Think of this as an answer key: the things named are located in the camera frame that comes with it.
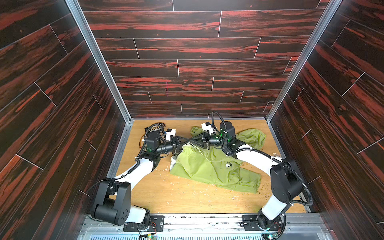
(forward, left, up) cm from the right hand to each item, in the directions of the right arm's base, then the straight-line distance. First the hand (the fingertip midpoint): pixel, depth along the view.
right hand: (191, 138), depth 77 cm
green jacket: (-2, -16, -24) cm, 29 cm away
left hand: (-3, +1, 0) cm, 3 cm away
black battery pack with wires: (+29, +25, -23) cm, 44 cm away
